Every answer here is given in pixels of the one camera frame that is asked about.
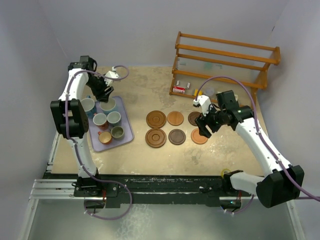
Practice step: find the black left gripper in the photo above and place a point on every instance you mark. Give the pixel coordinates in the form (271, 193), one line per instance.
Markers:
(103, 95)

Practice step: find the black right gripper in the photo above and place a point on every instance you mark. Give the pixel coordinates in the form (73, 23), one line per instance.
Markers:
(202, 121)

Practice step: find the light orange wood coaster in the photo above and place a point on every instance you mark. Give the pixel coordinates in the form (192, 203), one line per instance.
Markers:
(197, 138)

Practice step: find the dark wood coaster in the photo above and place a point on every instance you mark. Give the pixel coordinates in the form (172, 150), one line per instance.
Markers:
(192, 117)

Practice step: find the light blue mug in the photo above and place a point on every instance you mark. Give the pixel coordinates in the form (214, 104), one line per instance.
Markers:
(108, 107)

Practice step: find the large blue mug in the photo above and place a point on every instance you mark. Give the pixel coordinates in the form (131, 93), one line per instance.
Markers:
(89, 107)

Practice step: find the dark walnut coaster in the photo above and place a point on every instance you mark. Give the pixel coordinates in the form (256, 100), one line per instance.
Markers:
(177, 136)

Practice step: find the large brown ringed coaster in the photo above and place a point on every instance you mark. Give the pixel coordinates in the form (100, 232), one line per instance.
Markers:
(156, 119)

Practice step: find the large brown grooved coaster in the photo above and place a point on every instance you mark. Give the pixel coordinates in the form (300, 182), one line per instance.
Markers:
(155, 137)

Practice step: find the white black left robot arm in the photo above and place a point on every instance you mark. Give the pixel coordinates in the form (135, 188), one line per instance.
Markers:
(71, 120)

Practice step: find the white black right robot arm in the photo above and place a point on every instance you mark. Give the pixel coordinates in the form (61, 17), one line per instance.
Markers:
(280, 181)

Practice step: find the teal blue cup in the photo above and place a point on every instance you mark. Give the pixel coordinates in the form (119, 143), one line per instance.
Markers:
(114, 118)

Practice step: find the olive green cup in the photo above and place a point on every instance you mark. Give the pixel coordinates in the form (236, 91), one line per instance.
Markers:
(117, 133)

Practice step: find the orange brown cup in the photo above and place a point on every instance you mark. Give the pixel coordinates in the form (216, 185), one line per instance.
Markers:
(104, 137)

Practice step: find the yellow small container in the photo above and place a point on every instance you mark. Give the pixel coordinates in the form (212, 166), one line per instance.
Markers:
(197, 92)

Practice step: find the clear plastic jar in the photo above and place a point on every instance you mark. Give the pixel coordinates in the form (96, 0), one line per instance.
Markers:
(209, 92)

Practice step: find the red white box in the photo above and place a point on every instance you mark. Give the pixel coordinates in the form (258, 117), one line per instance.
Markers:
(178, 89)

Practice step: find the yellow tape roll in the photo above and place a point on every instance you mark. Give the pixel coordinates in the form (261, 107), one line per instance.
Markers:
(224, 172)

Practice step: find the lavender plastic tray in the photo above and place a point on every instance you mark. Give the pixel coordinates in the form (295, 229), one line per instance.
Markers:
(93, 130)

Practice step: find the wooden shelf rack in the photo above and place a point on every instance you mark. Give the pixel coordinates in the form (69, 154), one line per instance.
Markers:
(201, 62)

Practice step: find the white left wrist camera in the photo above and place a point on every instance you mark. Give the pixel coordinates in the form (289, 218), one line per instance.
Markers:
(111, 76)

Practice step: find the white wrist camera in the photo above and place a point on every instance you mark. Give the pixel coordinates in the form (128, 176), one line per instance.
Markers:
(203, 102)
(111, 76)

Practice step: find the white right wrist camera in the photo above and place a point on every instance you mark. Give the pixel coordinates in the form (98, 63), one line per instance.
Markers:
(203, 102)

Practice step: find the red handled white cup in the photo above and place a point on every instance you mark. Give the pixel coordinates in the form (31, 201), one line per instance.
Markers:
(100, 120)

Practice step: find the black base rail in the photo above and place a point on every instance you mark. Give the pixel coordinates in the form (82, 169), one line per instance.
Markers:
(118, 189)

